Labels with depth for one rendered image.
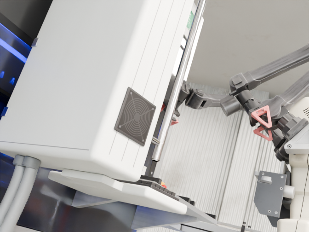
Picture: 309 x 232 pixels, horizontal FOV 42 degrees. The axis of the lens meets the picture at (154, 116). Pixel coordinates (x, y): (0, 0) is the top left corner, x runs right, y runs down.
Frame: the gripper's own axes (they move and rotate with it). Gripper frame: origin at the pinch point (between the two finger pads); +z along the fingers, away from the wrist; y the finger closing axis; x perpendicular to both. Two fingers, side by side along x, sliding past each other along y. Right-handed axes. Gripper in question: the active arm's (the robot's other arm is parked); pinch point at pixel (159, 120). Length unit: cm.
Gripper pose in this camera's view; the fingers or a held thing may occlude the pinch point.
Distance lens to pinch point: 187.6
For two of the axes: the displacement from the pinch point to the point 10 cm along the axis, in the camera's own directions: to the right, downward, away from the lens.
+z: -5.7, 7.1, 4.1
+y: 3.7, 6.7, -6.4
